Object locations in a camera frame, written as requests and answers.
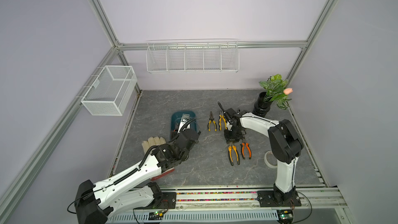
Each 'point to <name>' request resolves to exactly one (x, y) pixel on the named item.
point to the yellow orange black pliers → (230, 148)
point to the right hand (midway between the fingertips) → (228, 140)
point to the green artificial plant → (274, 85)
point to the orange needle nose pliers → (243, 150)
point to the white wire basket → (110, 92)
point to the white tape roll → (267, 162)
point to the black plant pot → (261, 107)
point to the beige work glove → (152, 141)
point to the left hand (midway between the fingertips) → (185, 127)
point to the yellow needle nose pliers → (213, 119)
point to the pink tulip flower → (288, 90)
